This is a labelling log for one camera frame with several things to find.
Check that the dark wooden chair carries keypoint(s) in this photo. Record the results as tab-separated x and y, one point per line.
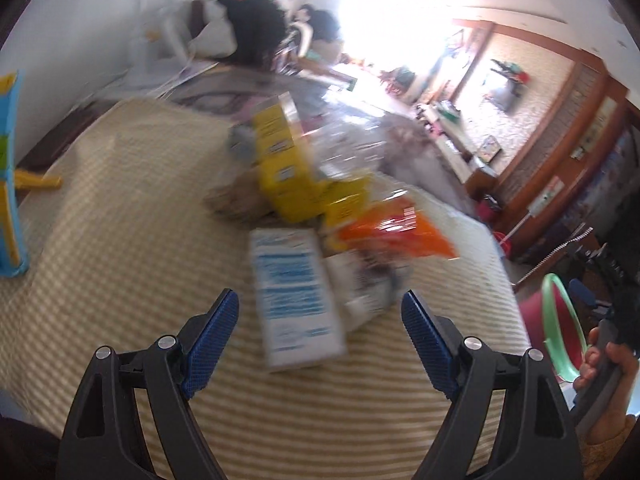
584	237

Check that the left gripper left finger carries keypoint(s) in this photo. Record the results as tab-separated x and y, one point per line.
103	436

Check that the small red trash can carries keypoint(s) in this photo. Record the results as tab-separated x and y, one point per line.
488	209

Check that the wall mounted television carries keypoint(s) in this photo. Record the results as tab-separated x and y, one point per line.
505	94

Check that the low TV cabinet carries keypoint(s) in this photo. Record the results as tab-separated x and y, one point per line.
459	151

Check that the small grey blue carton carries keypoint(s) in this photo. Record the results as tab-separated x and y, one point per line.
242	143

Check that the white plastic bag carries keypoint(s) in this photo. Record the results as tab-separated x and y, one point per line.
217	38

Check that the paper coffee cup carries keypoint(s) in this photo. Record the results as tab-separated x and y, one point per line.
366	285

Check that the person's right hand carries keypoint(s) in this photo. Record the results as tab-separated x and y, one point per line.
613	420

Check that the black clothes pile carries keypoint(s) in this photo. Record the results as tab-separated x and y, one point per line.
259	27

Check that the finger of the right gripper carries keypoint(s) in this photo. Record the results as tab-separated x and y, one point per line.
581	292

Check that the yellow snack box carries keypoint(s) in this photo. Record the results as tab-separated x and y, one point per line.
289	178

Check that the white blue printed carton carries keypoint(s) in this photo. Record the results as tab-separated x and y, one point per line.
300	322

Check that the colourful toy rack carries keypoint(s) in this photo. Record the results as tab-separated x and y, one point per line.
14	259

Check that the clear plastic bottle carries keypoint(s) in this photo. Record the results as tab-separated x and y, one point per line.
346	146

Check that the orange snack bag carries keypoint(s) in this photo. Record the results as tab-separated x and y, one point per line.
396	226

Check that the patterned glass table cover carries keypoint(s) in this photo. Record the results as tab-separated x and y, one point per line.
410	155

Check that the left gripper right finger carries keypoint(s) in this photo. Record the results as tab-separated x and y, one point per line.
507	417

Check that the yellow striped table cloth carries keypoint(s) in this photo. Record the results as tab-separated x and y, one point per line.
127	251

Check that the brown paper wrapper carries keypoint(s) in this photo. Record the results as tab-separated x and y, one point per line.
236	195

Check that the red bin green rim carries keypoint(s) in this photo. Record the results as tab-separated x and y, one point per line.
554	328

